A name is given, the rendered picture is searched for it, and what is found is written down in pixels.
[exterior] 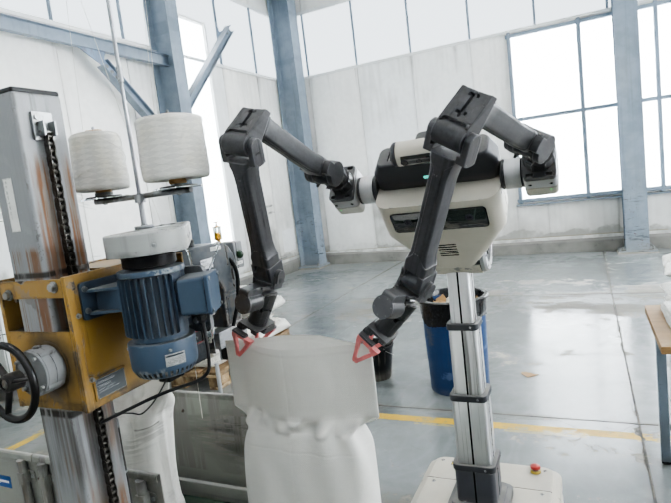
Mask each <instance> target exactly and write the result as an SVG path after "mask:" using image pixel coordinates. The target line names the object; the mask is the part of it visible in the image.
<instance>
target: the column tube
mask: <svg viewBox="0 0 671 503"><path fill-rule="evenodd" d="M29 111H36V112H47V113H51V116H52V121H56V126H57V132H58V136H55V138H56V140H55V141H54V142H55V145H56V150H57V152H56V155H57V157H58V162H59V170H60V173H61V178H62V180H61V183H62V185H63V190H64V198H65V201H66V206H67V208H66V211H67V213H68V218H69V226H70V229H71V239H72V240H73V246H74V253H75V257H76V266H77V268H78V273H82V272H86V271H90V268H89V263H88V257H87V251H86V246H85V240H84V234H83V228H82V223H81V217H80V211H79V206H78V200H77V194H76V189H75V183H74V177H73V172H72V166H71V160H70V155H69V149H68V143H67V138H66V132H65V126H64V121H63V115H62V109H61V103H60V98H59V97H58V96H52V95H44V94H36V93H27V92H19V91H8V92H5V93H2V94H0V207H1V212H2V218H3V223H4V228H5V233H6V238H7V244H8V249H9V254H10V258H11V263H12V268H13V274H14V279H15V282H16V281H36V280H50V279H60V278H61V277H64V276H68V274H67V265H66V263H65V257H64V251H63V246H62V238H61V235H60V230H59V227H60V225H59V223H58V218H57V210H56V207H55V202H54V199H55V198H54V195H53V191H52V182H51V180H50V174H49V167H48V163H47V154H46V152H45V147H44V140H34V137H33V131H32V126H31V121H30V115H29ZM7 178H11V181H12V186H13V192H14V197H15V202H16V208H17V213H18V218H19V223H20V229H21V231H20V232H12V227H11V222H10V217H9V212H8V206H7V201H6V196H5V191H4V186H3V180H2V179H7ZM19 305H20V310H21V315H22V320H23V325H24V331H25V332H59V331H63V330H66V329H69V325H68V320H67V314H66V309H65V303H64V298H48V299H19ZM39 408H40V413H41V418H42V424H43V429H44V434H45V439H46V444H47V450H48V455H49V460H50V465H51V470H52V475H53V481H54V486H55V491H56V496H57V501H58V503H109V496H108V494H107V484H106V482H105V477H104V474H105V473H104V471H103V466H102V459H101V455H100V447H99V444H98V438H97V437H98V434H97V432H96V427H95V424H96V423H95V421H94V416H93V411H92V412H90V413H87V414H86V413H84V412H81V411H71V410H62V409H52V408H42V407H39ZM105 424H106V429H107V431H106V433H107V435H108V440H109V444H108V445H109V447H110V452H111V459H112V463H113V471H114V474H115V483H116V485H117V491H118V492H117V495H118V497H119V502H120V503H131V500H130V494H129V489H128V483H127V477H126V472H125V466H124V460H123V455H122V449H121V443H120V438H119V432H118V426H117V421H116V417H115V418H113V419H111V421H109V422H106V423H105Z"/></svg>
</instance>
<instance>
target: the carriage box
mask: <svg viewBox="0 0 671 503"><path fill-rule="evenodd" d="M89 268H90V271H86V272H82V273H77V274H73V275H69V276H64V277H61V278H60V279H50V280H36V281H16V282H15V279H14V277H13V278H8V279H3V280H0V307H1V313H2V318H3V323H4V328H5V333H6V338H7V342H8V343H11V344H13V345H14V346H16V347H17V348H19V349H20V350H21V351H22V352H24V351H26V350H29V349H32V347H33V346H36V345H40V346H41V345H50V346H53V347H54V348H55V349H57V350H58V351H59V353H60V354H61V356H62V357H63V359H64V362H65V365H66V371H67V375H66V380H65V384H63V385H62V386H61V387H60V388H58V389H56V390H54V391H51V392H49V393H47V394H45V395H42V396H40V399H39V405H38V407H42V408H52V409H62V410H71V411H81V412H84V413H86V414H87V413H90V412H92V411H94V410H95V409H97V408H99V407H100V406H102V405H104V404H106V403H108V402H110V401H112V400H114V399H116V398H118V397H120V396H122V395H124V394H126V393H128V392H130V391H132V390H134V389H135V388H137V387H139V386H141V385H143V384H145V383H147V382H149V381H151V380H146V379H142V378H139V377H138V376H137V375H136V374H135V373H134V372H133V370H132V367H131V361H130V356H129V351H127V348H128V346H127V344H128V342H129V341H130V340H132V339H130V338H127V336H126V334H125V329H124V323H123V317H122V312H118V313H109V314H106V315H103V316H100V317H97V318H94V319H91V320H84V319H83V316H82V310H81V305H80V299H79V293H78V288H77V285H78V284H79V283H81V282H85V281H89V280H93V279H97V278H101V277H106V276H110V275H114V274H116V273H117V272H118V271H121V270H123V269H122V266H121V260H120V259H105V258H103V259H99V260H94V261H89ZM48 298H64V303H65V309H66V314H67V320H68V325H69V329H66V330H63V331H59V332H25V331H24V325H23V320H22V315H21V310H20V305H19V299H48ZM123 367H124V372H125V377H126V383H127V386H125V387H123V388H121V389H119V390H117V391H115V392H113V393H111V394H109V395H107V396H105V397H103V398H101V399H99V398H98V392H97V387H96V382H95V381H96V380H98V379H100V378H102V377H104V376H106V375H108V374H111V373H113V372H115V371H117V370H119V369H121V368H123ZM17 394H18V399H19V404H20V406H22V407H24V406H29V405H30V400H31V395H30V394H28V393H27V392H26V391H22V388H20V389H17Z"/></svg>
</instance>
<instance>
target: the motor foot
mask: <svg viewBox="0 0 671 503"><path fill-rule="evenodd" d="M116 281H117V279H116V275H115V274H114V275H110V276H106V277H101V278H97V279H93V280H89V281H85V282H81V283H79V284H78V285H77V288H78V293H79V299H80V305H81V310H82V316H83V319H84V320H91V319H94V318H97V317H100V316H103V315H106V314H109V313H118V312H122V311H121V306H120V300H119V294H118V289H117V283H116Z"/></svg>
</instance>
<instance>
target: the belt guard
mask: <svg viewBox="0 0 671 503"><path fill-rule="evenodd" d="M166 225H168V226H166ZM158 226H159V225H156V226H155V227H157V228H146V229H139V230H132V231H127V232H122V233H117V234H112V235H107V236H103V237H102V240H103V245H104V251H105V257H106V259H124V258H133V257H141V256H148V255H155V254H161V253H167V252H176V251H180V250H184V249H186V248H187V247H188V246H189V243H190V241H191V238H192V233H191V227H190V222H189V221H183V222H175V223H174V224H171V223H167V224H163V225H162V226H164V227H158Z"/></svg>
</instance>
